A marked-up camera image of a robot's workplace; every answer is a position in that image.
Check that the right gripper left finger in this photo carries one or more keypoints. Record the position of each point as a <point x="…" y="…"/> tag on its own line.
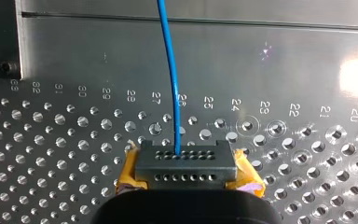
<point x="128" y="174"/>

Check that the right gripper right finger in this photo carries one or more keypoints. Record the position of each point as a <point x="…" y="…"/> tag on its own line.
<point x="245" y="177"/>

